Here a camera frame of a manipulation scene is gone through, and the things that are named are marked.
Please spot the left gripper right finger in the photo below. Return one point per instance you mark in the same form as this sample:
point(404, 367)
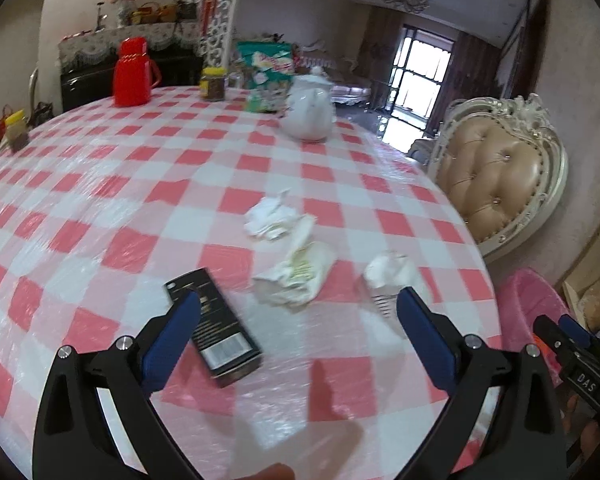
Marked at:
point(524, 439)

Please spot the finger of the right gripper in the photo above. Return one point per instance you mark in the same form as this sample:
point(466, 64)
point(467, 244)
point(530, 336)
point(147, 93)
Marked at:
point(558, 344)
point(575, 331)

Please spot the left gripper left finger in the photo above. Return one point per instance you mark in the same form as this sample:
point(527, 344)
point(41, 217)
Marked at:
point(72, 439)

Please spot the black cardboard box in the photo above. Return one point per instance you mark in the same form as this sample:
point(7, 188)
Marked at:
point(227, 348)

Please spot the crushed paper cup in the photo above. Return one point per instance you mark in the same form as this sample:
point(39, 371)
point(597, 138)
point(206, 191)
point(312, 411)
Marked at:
point(386, 275)

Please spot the pink trash bin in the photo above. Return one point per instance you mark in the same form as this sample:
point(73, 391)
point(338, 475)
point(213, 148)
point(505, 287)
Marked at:
point(521, 298)

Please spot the person's right hand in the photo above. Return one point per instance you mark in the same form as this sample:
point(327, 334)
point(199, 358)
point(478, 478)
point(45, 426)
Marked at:
point(579, 422)

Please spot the bread bag on shelf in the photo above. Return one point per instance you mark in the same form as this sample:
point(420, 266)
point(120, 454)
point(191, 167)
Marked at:
point(597, 294)

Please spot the beige tufted ornate chair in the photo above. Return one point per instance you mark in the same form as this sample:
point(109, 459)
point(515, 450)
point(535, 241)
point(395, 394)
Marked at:
point(503, 168)

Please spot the crumpled cream paper wrapper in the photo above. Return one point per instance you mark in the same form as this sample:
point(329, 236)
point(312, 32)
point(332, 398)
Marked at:
point(297, 279)

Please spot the red white checkered tablecloth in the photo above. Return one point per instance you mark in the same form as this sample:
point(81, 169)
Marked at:
point(107, 204)

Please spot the crumpled white tissue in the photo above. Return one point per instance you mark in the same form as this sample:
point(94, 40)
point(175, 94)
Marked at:
point(271, 217)

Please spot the yellow lid jar left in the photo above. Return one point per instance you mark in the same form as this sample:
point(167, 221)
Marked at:
point(16, 131)

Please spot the yellow lid jar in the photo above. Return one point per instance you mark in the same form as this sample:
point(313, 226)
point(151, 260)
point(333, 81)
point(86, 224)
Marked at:
point(212, 84)
point(16, 131)

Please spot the red gift bag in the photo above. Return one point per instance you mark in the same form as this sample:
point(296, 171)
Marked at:
point(6, 112)

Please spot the white ceramic teapot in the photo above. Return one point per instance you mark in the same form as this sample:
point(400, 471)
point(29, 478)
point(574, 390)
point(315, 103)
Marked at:
point(310, 114)

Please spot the red thermos jug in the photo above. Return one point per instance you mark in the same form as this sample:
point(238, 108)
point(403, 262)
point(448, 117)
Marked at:
point(135, 74)

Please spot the yellow lid jar centre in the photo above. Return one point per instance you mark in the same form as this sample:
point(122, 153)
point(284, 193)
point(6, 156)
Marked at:
point(212, 84)

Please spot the black piano with lace cover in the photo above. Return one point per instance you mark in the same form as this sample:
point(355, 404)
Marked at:
point(87, 62)

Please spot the green snack bag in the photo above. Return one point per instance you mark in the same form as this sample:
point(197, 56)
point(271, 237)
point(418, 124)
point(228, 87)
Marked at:
point(268, 70)

